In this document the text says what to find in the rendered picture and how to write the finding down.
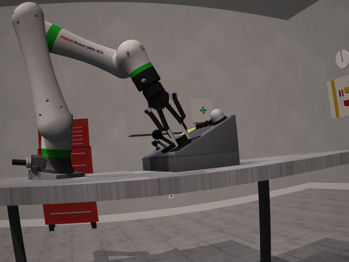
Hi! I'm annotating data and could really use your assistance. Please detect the grey control console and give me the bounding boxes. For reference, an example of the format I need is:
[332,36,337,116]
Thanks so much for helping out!
[142,109,240,172]

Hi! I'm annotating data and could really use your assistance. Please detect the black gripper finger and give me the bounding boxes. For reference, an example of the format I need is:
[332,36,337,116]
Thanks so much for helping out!
[160,93,191,139]
[144,102,178,146]

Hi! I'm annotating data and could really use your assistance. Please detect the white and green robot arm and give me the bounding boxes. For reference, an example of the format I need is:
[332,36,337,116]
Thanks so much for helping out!
[12,2,160,174]

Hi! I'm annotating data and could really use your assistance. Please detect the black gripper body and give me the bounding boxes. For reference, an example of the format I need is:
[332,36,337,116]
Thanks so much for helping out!
[143,82,169,110]

